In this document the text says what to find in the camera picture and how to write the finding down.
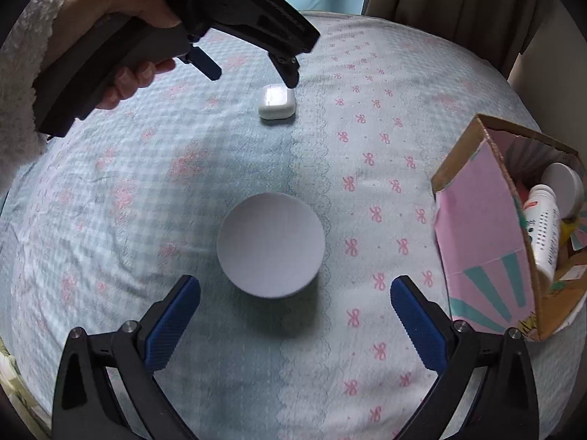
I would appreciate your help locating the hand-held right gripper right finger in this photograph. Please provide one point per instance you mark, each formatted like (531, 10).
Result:
(419, 325)

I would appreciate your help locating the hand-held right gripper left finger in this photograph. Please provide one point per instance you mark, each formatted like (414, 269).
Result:
(172, 330)

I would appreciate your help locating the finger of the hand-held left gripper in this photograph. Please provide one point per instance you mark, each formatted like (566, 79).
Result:
(286, 71)
(206, 62)

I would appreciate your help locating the white earbuds case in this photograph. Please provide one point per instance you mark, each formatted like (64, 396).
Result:
(275, 103)

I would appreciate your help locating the pink cardboard box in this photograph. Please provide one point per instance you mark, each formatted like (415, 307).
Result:
(477, 238)

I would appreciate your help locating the white pill bottle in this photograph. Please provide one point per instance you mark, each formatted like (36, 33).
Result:
(543, 238)

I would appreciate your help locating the yellow tape roll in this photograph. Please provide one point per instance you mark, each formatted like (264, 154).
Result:
(575, 236)

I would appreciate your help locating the pale green jar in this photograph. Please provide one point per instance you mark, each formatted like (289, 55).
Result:
(562, 185)

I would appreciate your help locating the blue checked bedsheet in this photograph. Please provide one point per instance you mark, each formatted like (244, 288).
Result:
(183, 169)

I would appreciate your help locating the brown curtain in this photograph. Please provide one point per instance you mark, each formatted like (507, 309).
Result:
(458, 4)

